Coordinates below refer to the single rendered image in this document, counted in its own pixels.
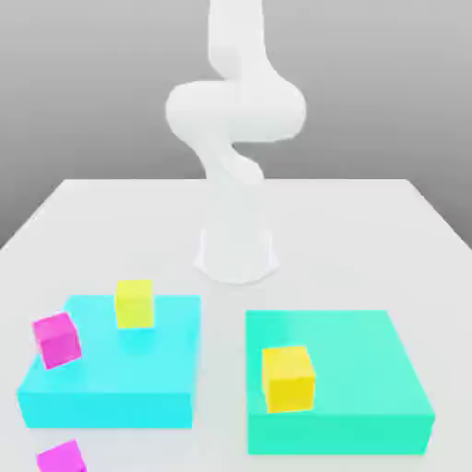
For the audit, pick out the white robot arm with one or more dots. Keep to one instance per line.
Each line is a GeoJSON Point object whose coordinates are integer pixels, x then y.
{"type": "Point", "coordinates": [236, 110]}

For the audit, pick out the small lime yellow cube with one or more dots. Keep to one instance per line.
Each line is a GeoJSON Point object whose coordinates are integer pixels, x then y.
{"type": "Point", "coordinates": [134, 304]}

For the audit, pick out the small golden yellow cube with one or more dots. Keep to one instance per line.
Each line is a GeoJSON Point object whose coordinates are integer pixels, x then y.
{"type": "Point", "coordinates": [289, 381]}

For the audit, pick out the small magenta cube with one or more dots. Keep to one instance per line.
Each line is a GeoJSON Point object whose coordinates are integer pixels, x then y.
{"type": "Point", "coordinates": [57, 341]}
{"type": "Point", "coordinates": [61, 459]}

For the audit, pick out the large turquoise box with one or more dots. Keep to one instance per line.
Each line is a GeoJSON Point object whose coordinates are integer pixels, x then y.
{"type": "Point", "coordinates": [354, 368]}

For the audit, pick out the large cyan box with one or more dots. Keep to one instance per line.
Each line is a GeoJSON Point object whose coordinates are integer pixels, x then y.
{"type": "Point", "coordinates": [110, 376]}

